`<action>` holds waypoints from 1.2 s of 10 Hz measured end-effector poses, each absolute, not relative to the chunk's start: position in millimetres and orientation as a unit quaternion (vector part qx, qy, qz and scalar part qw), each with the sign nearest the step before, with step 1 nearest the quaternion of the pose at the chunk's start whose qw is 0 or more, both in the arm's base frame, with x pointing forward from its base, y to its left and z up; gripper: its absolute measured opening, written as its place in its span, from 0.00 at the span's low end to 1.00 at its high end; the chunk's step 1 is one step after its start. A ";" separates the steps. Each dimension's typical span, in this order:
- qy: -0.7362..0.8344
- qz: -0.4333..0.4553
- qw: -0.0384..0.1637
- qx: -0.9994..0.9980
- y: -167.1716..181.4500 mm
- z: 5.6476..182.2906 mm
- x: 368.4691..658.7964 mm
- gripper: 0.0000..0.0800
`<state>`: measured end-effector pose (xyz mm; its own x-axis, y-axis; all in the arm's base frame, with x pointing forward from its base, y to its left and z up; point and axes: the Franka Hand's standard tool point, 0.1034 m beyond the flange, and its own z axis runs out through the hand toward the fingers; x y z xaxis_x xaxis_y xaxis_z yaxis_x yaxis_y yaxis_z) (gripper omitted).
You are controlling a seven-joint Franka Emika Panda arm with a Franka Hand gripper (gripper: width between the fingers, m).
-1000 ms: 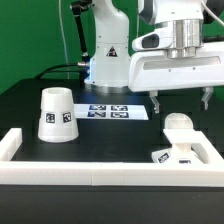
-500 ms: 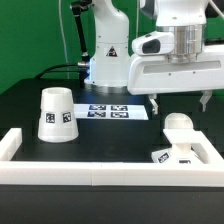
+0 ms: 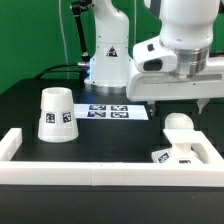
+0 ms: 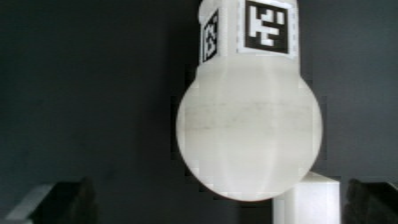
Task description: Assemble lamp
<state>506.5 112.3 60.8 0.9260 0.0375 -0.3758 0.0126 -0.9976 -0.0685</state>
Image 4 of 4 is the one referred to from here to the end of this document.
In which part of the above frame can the white lamp bulb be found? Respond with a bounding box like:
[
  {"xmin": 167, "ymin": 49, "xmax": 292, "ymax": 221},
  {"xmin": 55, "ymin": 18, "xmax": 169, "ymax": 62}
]
[{"xmin": 176, "ymin": 0, "xmax": 322, "ymax": 201}]

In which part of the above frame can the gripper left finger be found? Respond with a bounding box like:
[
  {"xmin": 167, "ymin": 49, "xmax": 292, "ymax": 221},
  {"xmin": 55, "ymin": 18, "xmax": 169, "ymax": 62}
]
[{"xmin": 2, "ymin": 178, "xmax": 98, "ymax": 224}]

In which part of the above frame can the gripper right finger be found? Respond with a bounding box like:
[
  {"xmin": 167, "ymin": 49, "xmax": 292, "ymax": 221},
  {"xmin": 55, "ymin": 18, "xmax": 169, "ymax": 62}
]
[{"xmin": 345, "ymin": 179, "xmax": 398, "ymax": 224}]

